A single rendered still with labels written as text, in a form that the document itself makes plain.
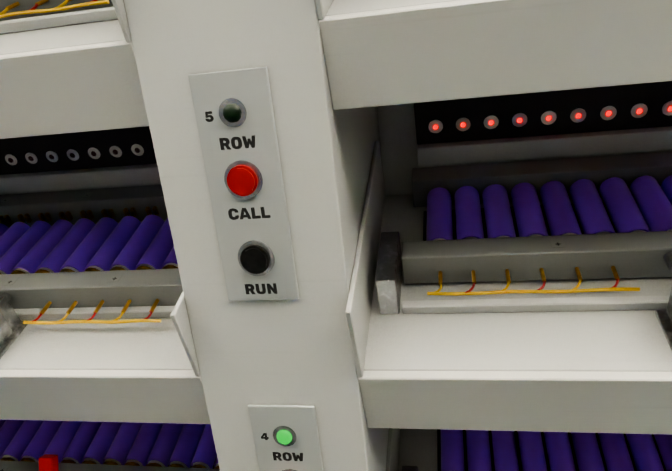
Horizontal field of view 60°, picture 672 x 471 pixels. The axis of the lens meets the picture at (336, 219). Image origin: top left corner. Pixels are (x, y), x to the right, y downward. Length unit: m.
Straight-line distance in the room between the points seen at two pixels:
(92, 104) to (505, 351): 0.26
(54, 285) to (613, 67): 0.37
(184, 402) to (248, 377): 0.05
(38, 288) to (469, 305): 0.29
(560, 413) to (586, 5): 0.21
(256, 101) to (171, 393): 0.19
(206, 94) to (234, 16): 0.04
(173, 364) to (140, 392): 0.03
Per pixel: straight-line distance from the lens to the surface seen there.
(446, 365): 0.34
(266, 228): 0.31
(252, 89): 0.29
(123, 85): 0.33
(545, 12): 0.28
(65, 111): 0.35
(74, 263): 0.47
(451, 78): 0.29
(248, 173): 0.30
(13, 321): 0.47
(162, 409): 0.40
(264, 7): 0.29
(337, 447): 0.37
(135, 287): 0.41
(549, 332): 0.36
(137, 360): 0.39
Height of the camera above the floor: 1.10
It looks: 18 degrees down
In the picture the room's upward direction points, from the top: 6 degrees counter-clockwise
